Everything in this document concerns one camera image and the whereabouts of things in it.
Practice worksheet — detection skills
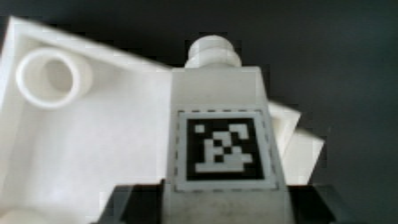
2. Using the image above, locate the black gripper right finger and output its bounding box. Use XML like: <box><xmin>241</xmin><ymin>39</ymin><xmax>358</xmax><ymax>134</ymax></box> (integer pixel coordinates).
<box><xmin>285</xmin><ymin>184</ymin><xmax>369</xmax><ymax>224</ymax></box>

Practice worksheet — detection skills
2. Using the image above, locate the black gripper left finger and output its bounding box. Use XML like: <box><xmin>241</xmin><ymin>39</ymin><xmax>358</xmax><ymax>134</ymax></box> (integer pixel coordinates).
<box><xmin>91</xmin><ymin>182</ymin><xmax>164</xmax><ymax>224</ymax></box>

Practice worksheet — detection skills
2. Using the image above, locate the white table leg with tag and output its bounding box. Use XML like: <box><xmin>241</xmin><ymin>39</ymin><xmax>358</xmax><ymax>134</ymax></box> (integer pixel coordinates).
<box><xmin>162</xmin><ymin>35</ymin><xmax>296</xmax><ymax>224</ymax></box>

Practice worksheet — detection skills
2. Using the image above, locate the white square tabletop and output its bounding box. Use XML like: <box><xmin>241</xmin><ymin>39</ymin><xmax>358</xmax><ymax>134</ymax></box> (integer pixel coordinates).
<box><xmin>0</xmin><ymin>18</ymin><xmax>324</xmax><ymax>224</ymax></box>

